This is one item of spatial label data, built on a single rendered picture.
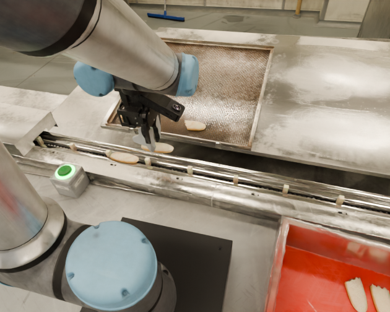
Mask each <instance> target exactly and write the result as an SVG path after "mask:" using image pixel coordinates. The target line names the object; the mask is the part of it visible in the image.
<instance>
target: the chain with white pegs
mask: <svg viewBox="0 0 390 312"><path fill-rule="evenodd" d="M35 139H36V140H37V141H35V140H33V142H36V143H40V144H46V145H52V146H55V147H61V148H65V149H71V150H76V151H79V152H85V153H89V154H95V155H101V156H104V157H110V155H111V151H110V150H106V152H105V153H106V155H105V154H104V155H103V154H99V153H95V152H89V151H86V150H80V149H77V148H76V146H75V144H74V143H72V142H71V143H70V144H69V146H70V147H65V146H61V145H55V144H50V143H46V142H43V140H42V139H41V137H40V136H38V137H37V138H35ZM137 163H140V164H144V165H150V166H153V167H159V168H164V169H168V170H174V171H180V172H183V173H189V174H193V175H198V176H204V177H208V178H213V179H217V180H223V181H229V182H232V183H238V184H243V185H247V186H253V187H257V188H262V189H268V190H271V191H277V192H281V193H287V194H293V195H296V196H302V197H308V198H311V199H317V200H320V201H326V202H332V203H336V204H342V205H345V206H350V207H356V208H360V209H366V210H372V211H375V212H381V213H385V214H390V212H388V211H383V210H379V209H373V208H369V207H362V206H358V205H354V204H353V205H351V204H348V203H344V200H345V197H344V196H341V195H339V197H338V198H337V200H336V201H332V200H329V199H323V198H322V199H321V198H320V197H314V196H313V197H312V196H308V195H304V194H298V193H293V192H289V191H288V189H289V185H287V184H285V185H284V188H283V190H279V189H274V188H268V187H265V186H259V185H255V184H249V183H244V182H238V175H234V176H233V180H228V179H225V178H219V177H213V176H209V175H203V174H200V173H194V172H193V167H192V166H189V165H188V167H187V171H184V170H179V169H174V168H169V167H164V166H159V165H154V164H151V162H150V158H148V157H146V158H145V162H137Z"/></svg>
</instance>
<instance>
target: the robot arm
mask: <svg viewBox="0 0 390 312"><path fill-rule="evenodd" d="M0 47H2V48H7V49H10V50H14V51H17V52H19V53H23V54H26V55H29V56H33V57H38V58H48V57H52V56H57V55H59V54H62V55H65V56H67V57H69V58H72V59H75V60H77V61H78V62H77V63H76V64H75V66H74V78H75V80H76V82H77V84H78V85H79V87H80V88H81V89H82V90H83V91H85V92H86V93H88V94H89V95H92V96H94V97H104V96H105V95H108V94H109V93H110V92H112V91H113V89H114V91H116V92H119V95H120V97H121V103H120V104H119V108H118V109H117V113H118V116H119V120H120V122H121V125H122V126H126V127H129V128H136V127H137V126H139V127H140V128H139V129H138V132H139V134H138V135H136V136H133V138H132V139H133V141H134V142H135V143H138V144H141V145H144V146H146V147H147V148H148V149H149V150H150V151H151V152H154V150H155V148H156V145H155V140H156V142H159V140H160V135H161V126H160V125H161V121H160V114H162V115H164V116H166V117H167V118H169V119H171V120H173V121H175V122H177V121H179V120H180V118H181V116H182V114H183V112H184V110H185V106H184V105H182V104H180V103H178V102H177V101H175V100H173V99H171V98H170V97H168V96H166V95H172V96H175V97H178V96H180V97H191V96H192V95H193V94H194V93H195V91H196V88H197V83H198V78H199V62H198V60H197V57H195V56H194V55H190V54H184V53H175V52H174V51H173V50H172V49H171V48H170V47H169V46H168V45H167V44H166V43H165V42H164V41H163V40H162V39H161V38H160V37H159V36H158V35H157V34H156V33H155V32H154V31H153V30H152V29H151V28H150V27H149V26H148V25H147V24H146V23H145V22H144V21H143V20H142V19H141V18H140V17H139V16H138V15H137V14H136V13H135V12H134V11H133V10H132V9H131V8H130V7H129V6H128V5H127V4H126V3H125V2H124V1H123V0H0ZM122 105H124V106H122ZM120 115H121V116H122V118H123V121H124V122H122V120H121V117H120ZM154 134H155V140H154ZM0 284H1V285H5V286H8V287H17V288H21V289H24V290H28V291H30V292H34V293H38V294H40V295H44V296H48V297H51V298H55V299H58V300H62V301H66V302H68V303H72V304H75V305H79V306H83V307H85V308H89V309H91V310H95V311H98V312H174V310H175V306H176V287H175V283H174V280H173V277H172V276H171V274H170V272H169V270H168V269H167V268H166V267H165V266H164V265H163V264H162V263H160V262H158V261H157V257H156V254H155V251H154V248H153V246H152V245H151V243H150V241H149V240H148V239H147V238H146V237H145V235H144V234H143V233H142V232H141V231H140V230H139V229H138V228H136V227H135V226H133V225H131V224H129V223H126V222H121V221H114V220H112V221H106V222H100V223H99V225H96V226H93V225H88V224H85V223H80V222H75V221H72V220H70V219H69V218H68V217H67V215H66V214H65V213H64V211H63V209H62V208H61V206H60V205H59V204H58V203H57V202H56V201H55V200H53V199H52V198H49V197H45V196H39V194H38V193H37V192H36V190H35V188H34V187H33V186H32V184H31V183H30V182H29V180H28V179H27V177H26V176H25V175H24V173H23V171H22V170H21V169H20V167H19V166H18V164H17V163H16V162H15V160H14V159H13V158H12V156H11V154H10V153H9V152H8V150H7V149H6V148H5V146H4V144H3V143H2V142H1V140H0Z"/></svg>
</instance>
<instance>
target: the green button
mask: <svg viewBox="0 0 390 312"><path fill-rule="evenodd" d="M71 171H72V168H71V166H69V165H64V166H61V167H60V168H59V169H58V171H57V173H58V175H59V176H67V175H69V174H70V173H71Z"/></svg>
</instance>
